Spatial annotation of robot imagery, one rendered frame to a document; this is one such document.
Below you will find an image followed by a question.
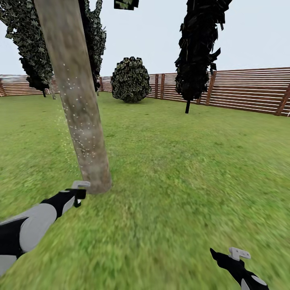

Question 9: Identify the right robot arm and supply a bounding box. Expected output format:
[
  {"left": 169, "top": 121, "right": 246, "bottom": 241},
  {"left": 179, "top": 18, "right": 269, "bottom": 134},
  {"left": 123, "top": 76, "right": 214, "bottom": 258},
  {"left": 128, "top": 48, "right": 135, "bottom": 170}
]
[{"left": 210, "top": 247, "right": 269, "bottom": 290}]

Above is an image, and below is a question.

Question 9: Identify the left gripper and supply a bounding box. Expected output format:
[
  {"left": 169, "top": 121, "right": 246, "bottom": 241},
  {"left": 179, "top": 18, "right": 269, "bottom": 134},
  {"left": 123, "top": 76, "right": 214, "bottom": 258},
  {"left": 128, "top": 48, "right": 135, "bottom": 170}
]
[{"left": 73, "top": 188, "right": 87, "bottom": 199}]

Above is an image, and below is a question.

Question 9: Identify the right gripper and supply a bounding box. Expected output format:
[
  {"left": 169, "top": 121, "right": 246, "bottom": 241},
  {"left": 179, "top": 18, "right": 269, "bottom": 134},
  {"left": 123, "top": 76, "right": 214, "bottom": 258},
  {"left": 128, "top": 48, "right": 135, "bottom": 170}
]
[{"left": 210, "top": 248, "right": 244, "bottom": 277}]

